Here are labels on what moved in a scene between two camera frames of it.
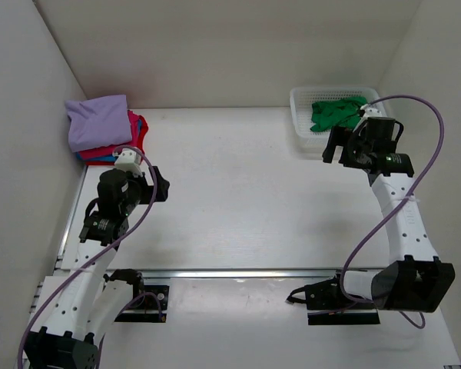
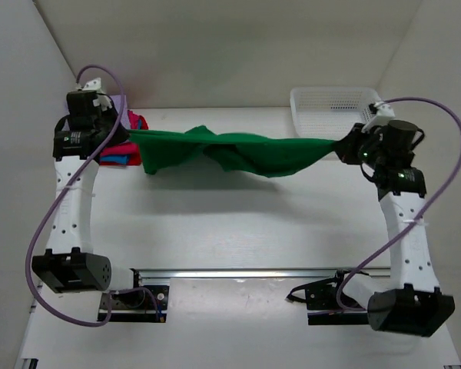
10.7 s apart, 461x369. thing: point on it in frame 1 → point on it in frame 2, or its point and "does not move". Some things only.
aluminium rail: (196, 273) does not move
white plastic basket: (301, 101) does not move
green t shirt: (342, 112) → (257, 155)
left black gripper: (163, 185) → (121, 131)
